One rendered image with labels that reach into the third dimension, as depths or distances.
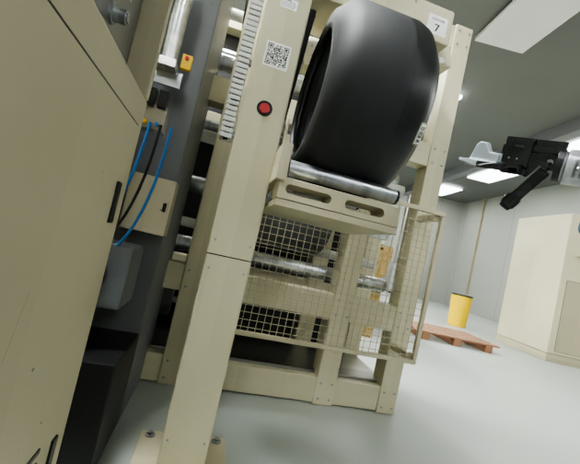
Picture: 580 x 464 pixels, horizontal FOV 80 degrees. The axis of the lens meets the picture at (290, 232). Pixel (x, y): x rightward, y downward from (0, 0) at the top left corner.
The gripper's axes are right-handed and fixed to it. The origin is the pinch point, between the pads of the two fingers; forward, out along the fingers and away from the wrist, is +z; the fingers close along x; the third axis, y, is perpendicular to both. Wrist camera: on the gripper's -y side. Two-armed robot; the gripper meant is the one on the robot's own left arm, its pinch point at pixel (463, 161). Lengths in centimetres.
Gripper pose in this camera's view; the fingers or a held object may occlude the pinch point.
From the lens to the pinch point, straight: 100.4
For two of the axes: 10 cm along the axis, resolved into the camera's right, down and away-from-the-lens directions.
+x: -6.5, 1.6, -7.4
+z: -7.5, -2.8, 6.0
